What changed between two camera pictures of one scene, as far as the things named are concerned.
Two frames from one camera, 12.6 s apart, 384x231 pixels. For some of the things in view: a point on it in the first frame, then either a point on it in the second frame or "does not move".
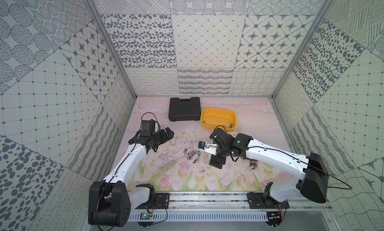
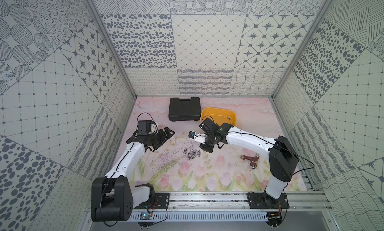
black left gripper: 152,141 does not move
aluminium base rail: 220,200 does not move
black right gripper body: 220,158 -> 209,142
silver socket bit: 190,155 does not move
